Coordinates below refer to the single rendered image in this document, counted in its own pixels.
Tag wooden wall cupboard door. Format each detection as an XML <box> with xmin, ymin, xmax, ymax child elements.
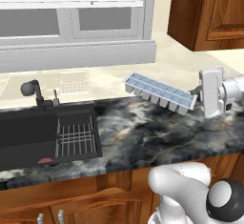
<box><xmin>193</xmin><ymin>0</ymin><xmax>244</xmax><ymax>52</ymax></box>

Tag blue and white ice cube tray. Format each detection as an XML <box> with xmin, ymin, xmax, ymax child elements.
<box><xmin>124</xmin><ymin>71</ymin><xmax>199</xmax><ymax>116</ymax></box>

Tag grey wire dish rack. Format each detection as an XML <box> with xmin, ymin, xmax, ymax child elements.
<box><xmin>54</xmin><ymin>113</ymin><xmax>98</xmax><ymax>158</ymax></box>

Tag black tap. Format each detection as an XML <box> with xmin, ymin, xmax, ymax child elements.
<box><xmin>19</xmin><ymin>78</ymin><xmax>54</xmax><ymax>109</ymax></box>

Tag wooden wall cupboard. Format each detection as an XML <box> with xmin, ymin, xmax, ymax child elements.
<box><xmin>167</xmin><ymin>0</ymin><xmax>244</xmax><ymax>52</ymax></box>

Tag black sink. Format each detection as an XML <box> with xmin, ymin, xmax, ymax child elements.
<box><xmin>0</xmin><ymin>103</ymin><xmax>104</xmax><ymax>173</ymax></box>

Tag red sponge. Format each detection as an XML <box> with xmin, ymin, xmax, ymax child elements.
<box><xmin>36</xmin><ymin>157</ymin><xmax>54</xmax><ymax>165</ymax></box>

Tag small grey soap dispenser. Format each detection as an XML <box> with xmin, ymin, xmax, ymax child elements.
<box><xmin>51</xmin><ymin>88</ymin><xmax>61</xmax><ymax>107</ymax></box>

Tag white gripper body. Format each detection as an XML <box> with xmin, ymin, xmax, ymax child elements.
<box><xmin>198</xmin><ymin>68</ymin><xmax>225</xmax><ymax>119</ymax></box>

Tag white window frame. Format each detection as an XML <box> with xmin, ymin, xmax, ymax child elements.
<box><xmin>0</xmin><ymin>0</ymin><xmax>158</xmax><ymax>73</ymax></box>

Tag silver cupboard handle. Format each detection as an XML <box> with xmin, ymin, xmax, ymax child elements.
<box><xmin>56</xmin><ymin>209</ymin><xmax>67</xmax><ymax>224</ymax></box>
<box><xmin>35</xmin><ymin>213</ymin><xmax>46</xmax><ymax>224</ymax></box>

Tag wooden base cupboards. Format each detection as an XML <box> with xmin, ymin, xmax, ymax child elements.
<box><xmin>0</xmin><ymin>152</ymin><xmax>244</xmax><ymax>224</ymax></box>

